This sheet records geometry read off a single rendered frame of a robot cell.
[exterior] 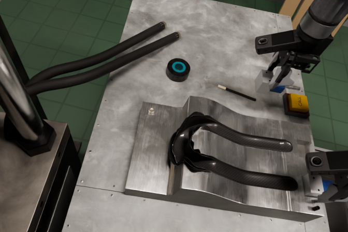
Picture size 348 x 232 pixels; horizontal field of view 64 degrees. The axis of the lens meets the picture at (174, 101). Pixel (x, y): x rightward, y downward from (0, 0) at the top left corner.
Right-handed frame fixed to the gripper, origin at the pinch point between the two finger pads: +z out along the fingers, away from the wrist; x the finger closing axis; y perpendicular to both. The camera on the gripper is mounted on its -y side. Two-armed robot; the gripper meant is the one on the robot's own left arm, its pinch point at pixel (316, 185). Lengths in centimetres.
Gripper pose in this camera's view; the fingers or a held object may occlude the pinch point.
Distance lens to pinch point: 83.8
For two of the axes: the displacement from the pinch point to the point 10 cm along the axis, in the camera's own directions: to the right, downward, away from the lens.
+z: -1.5, 5.4, 8.3
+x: 1.1, -8.3, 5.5
